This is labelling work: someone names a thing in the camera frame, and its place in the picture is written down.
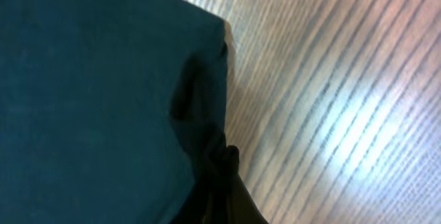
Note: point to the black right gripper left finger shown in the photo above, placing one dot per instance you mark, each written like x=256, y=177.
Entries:
x=202, y=206

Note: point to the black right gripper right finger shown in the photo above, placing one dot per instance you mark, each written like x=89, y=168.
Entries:
x=236, y=204

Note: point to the black t-shirt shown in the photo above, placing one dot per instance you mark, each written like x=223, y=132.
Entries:
x=94, y=94

